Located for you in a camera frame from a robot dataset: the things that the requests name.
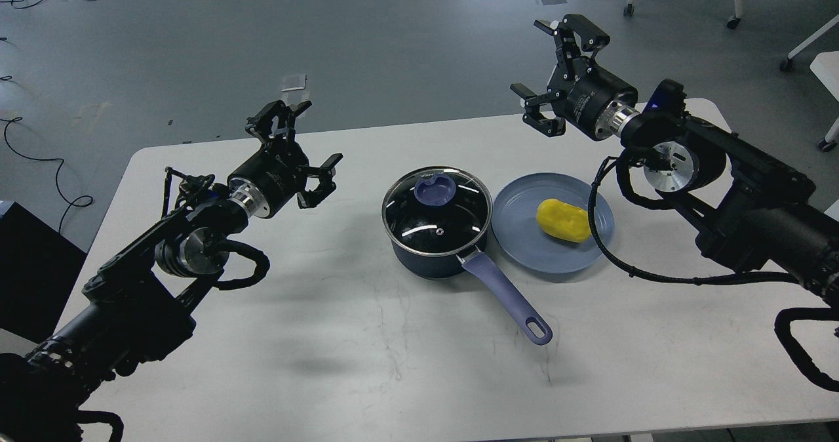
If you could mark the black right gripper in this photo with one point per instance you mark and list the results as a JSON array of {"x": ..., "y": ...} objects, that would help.
[{"x": 579, "y": 89}]

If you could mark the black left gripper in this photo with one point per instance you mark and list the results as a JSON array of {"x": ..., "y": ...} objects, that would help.
[{"x": 280, "y": 169}]

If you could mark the yellow potato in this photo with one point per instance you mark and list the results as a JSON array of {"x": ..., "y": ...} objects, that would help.
[{"x": 563, "y": 221}]

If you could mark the glass pot lid purple knob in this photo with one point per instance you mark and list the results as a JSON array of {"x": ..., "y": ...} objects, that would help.
[{"x": 436, "y": 211}]

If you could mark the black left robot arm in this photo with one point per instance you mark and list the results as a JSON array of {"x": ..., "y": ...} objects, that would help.
[{"x": 141, "y": 301}]

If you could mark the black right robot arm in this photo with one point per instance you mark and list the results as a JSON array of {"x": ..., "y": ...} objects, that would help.
[{"x": 750, "y": 210}]

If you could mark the blue round plate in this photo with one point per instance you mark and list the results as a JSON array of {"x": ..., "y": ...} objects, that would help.
[{"x": 520, "y": 237}]

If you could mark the white table at right edge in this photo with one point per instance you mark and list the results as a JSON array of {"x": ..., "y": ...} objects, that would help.
[{"x": 825, "y": 68}]

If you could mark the black box at left edge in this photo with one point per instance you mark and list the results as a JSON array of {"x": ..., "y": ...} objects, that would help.
[{"x": 39, "y": 268}]

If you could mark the dark blue saucepan purple handle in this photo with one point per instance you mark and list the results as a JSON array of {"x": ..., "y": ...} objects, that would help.
[{"x": 474, "y": 260}]

